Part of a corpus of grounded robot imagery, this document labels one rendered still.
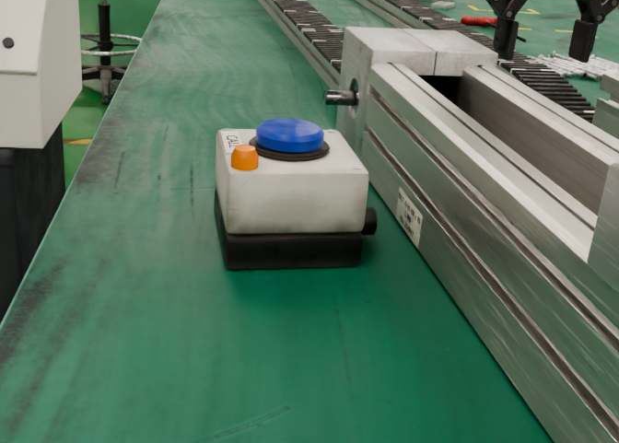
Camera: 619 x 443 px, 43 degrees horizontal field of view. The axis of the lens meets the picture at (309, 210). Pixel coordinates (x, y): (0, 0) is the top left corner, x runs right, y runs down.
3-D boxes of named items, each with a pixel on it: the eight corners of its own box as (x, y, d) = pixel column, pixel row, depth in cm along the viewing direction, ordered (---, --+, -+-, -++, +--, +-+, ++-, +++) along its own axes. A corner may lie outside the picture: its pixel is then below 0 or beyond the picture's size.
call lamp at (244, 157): (229, 161, 43) (229, 140, 43) (256, 161, 44) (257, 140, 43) (232, 170, 42) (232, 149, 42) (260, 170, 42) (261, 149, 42)
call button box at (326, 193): (213, 214, 51) (216, 122, 49) (356, 213, 53) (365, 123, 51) (224, 272, 44) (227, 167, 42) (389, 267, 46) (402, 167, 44)
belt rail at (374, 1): (325, -19, 169) (326, -34, 168) (343, -18, 170) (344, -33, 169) (512, 104, 83) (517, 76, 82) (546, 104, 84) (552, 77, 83)
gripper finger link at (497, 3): (510, -12, 79) (500, 54, 82) (482, -13, 79) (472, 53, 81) (524, -6, 76) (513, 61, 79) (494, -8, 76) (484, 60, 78)
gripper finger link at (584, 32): (607, -6, 81) (593, 57, 84) (579, -8, 81) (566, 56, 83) (624, -2, 79) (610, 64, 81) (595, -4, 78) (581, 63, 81)
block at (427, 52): (308, 134, 68) (316, 25, 65) (441, 135, 71) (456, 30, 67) (330, 170, 60) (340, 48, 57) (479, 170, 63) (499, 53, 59)
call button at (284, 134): (251, 146, 48) (251, 114, 47) (314, 146, 49) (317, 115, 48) (259, 169, 44) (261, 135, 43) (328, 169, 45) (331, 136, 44)
